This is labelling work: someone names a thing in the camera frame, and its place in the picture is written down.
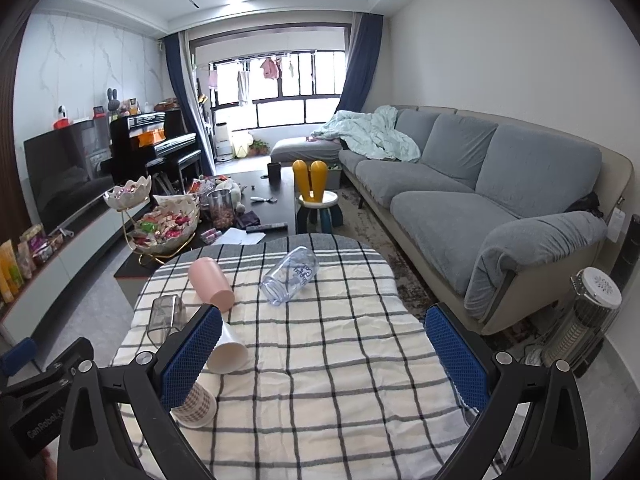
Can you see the white paper sheet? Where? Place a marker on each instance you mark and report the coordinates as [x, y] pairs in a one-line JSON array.
[[240, 236]]

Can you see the white television cabinet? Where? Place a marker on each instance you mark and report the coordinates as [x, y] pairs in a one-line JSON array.
[[75, 255]]

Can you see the black piano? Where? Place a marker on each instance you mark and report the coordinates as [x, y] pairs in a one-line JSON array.
[[160, 135]]

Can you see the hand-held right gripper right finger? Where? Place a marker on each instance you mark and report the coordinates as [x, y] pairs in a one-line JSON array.
[[457, 355]]

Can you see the pink hanging garment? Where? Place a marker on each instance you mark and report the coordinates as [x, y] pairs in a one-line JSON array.
[[269, 67]]

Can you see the black television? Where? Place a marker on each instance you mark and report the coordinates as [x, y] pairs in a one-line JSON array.
[[65, 170]]

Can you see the white hanging garment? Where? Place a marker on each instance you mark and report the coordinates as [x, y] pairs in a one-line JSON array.
[[243, 87]]

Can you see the checked paper cup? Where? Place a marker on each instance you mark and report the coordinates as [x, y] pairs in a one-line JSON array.
[[199, 406]]

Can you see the white and red camera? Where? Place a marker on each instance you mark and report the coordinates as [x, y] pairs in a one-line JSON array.
[[63, 119]]

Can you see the light blue blanket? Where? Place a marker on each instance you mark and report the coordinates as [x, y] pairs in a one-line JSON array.
[[375, 135]]

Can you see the purple cloth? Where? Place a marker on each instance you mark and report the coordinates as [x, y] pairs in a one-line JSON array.
[[247, 220]]

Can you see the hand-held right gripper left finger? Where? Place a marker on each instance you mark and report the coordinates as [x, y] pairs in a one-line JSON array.
[[192, 355]]

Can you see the grey sofa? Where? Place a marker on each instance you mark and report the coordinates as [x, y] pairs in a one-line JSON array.
[[450, 185]]

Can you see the grey plush rabbit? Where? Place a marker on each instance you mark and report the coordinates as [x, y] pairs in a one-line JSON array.
[[113, 102]]

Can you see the white air purifier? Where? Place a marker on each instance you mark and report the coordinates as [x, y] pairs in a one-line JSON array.
[[223, 142]]

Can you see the black cloth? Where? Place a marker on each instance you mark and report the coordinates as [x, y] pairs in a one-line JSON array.
[[586, 205]]

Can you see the dark coffee table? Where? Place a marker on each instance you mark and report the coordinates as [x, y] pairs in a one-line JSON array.
[[280, 207]]

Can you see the potted plant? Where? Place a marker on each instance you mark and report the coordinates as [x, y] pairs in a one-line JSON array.
[[259, 147]]

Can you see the black remote control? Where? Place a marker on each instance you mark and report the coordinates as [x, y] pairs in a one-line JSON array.
[[267, 227]]

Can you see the black piano bench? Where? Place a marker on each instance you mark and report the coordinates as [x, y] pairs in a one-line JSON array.
[[172, 167]]

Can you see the pink cup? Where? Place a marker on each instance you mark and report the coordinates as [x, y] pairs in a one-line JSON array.
[[210, 280]]

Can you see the grey transparent cup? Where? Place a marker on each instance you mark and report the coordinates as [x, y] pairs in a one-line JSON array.
[[165, 317]]

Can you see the clear jar of nuts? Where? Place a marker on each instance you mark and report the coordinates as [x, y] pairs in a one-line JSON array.
[[221, 210]]

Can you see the black cup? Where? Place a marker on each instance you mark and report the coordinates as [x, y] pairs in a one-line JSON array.
[[274, 171]]

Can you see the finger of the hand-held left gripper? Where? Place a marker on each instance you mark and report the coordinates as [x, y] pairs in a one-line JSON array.
[[16, 356]]

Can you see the white paper cup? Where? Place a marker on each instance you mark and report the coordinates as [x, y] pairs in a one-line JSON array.
[[231, 352]]

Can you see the blue curtain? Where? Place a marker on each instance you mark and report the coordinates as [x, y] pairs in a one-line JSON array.
[[175, 75], [361, 60]]

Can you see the electric heater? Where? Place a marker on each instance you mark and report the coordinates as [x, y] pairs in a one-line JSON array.
[[582, 320]]

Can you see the yellow rabbit-ear stool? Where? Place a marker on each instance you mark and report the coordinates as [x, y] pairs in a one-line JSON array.
[[310, 180]]

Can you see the plaid tablecloth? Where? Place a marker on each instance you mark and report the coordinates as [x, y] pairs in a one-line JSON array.
[[325, 360]]

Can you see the white tag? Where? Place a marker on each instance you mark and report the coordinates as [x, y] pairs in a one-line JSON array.
[[616, 225]]

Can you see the tiered snack bowl stand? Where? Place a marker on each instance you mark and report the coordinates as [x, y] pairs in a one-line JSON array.
[[167, 227]]

